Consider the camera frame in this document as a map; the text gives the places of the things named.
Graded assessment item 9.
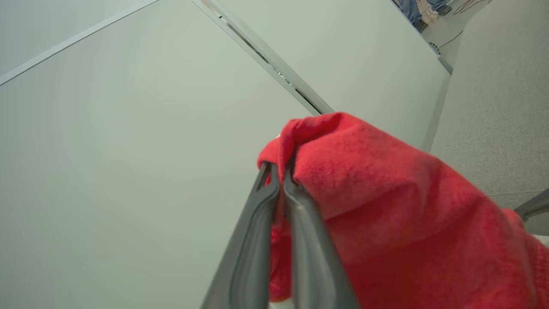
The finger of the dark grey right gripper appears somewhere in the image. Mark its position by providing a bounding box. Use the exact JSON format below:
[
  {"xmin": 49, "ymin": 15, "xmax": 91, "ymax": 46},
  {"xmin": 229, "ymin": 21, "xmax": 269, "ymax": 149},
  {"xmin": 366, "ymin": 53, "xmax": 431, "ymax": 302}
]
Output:
[{"xmin": 514, "ymin": 188, "xmax": 549, "ymax": 236}]

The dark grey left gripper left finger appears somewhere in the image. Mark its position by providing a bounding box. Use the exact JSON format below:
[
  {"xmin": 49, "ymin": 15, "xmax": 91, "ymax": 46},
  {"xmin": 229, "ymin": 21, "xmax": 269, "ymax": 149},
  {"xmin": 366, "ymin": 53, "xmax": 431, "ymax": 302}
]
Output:
[{"xmin": 201, "ymin": 162, "xmax": 281, "ymax": 309}]

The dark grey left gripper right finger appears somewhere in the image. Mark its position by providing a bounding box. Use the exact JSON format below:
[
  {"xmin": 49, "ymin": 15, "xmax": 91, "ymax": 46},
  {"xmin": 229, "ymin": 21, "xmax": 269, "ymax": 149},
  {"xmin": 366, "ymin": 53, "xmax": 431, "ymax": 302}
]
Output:
[{"xmin": 283, "ymin": 169, "xmax": 362, "ymax": 309}]

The red knit clothing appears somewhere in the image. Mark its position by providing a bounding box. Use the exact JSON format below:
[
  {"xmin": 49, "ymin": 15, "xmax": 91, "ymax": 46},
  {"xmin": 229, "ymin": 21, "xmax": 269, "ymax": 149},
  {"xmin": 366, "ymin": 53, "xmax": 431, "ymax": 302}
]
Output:
[{"xmin": 257, "ymin": 112, "xmax": 549, "ymax": 309}]

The person in blue jeans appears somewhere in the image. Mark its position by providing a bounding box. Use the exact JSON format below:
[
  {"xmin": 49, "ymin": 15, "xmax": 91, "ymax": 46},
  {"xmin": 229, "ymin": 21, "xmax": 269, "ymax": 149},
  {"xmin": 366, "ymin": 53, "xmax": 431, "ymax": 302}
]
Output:
[{"xmin": 391, "ymin": 0, "xmax": 453, "ymax": 33}]

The white partition trim strip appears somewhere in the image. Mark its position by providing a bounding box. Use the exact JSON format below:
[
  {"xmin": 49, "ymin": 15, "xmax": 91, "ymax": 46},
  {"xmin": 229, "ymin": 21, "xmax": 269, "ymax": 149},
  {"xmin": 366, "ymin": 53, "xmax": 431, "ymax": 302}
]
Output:
[{"xmin": 0, "ymin": 0, "xmax": 160, "ymax": 86}]

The grey metal partition rail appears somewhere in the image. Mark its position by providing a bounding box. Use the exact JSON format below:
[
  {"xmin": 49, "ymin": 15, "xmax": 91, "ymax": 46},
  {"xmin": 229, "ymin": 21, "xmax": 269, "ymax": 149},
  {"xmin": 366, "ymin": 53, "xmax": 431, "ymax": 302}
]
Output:
[{"xmin": 192, "ymin": 0, "xmax": 336, "ymax": 116}]

